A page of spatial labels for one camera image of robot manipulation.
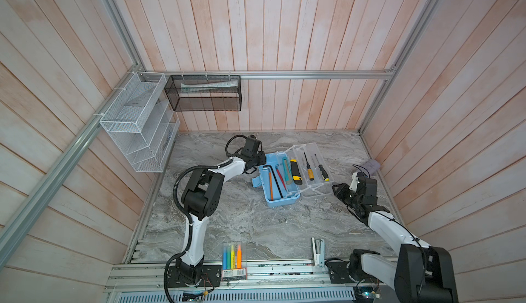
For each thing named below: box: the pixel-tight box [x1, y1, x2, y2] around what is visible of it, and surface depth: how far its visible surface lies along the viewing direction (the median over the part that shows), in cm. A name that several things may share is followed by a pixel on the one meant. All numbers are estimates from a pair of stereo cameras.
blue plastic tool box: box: [251, 142, 334, 209], surface depth 96 cm
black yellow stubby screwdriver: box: [314, 153, 330, 182], surface depth 89 cm
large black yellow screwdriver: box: [290, 159, 303, 186], surface depth 94 cm
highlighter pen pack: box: [221, 241, 248, 282], surface depth 78 cm
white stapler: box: [310, 237, 326, 268], surface depth 78 cm
